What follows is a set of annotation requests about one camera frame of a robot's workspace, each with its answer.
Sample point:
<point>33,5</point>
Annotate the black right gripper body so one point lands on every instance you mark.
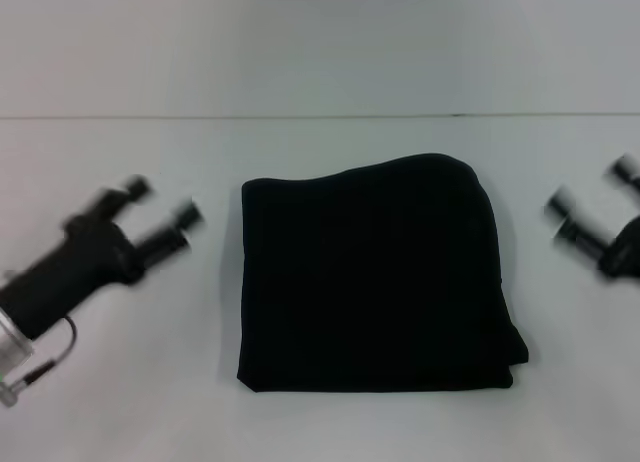
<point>622,252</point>

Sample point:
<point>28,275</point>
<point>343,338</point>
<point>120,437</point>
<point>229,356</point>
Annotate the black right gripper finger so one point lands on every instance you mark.
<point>627,174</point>
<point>580,227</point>

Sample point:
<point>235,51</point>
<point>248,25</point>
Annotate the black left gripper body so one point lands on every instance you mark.
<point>70,272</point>

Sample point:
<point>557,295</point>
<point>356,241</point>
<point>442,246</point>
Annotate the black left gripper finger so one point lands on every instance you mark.
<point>170,232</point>
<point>132,189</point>

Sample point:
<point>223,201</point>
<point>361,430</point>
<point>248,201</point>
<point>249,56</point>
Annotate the black shirt with FREE print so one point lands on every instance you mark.
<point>375,282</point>

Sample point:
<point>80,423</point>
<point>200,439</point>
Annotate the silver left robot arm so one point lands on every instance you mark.
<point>12,342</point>

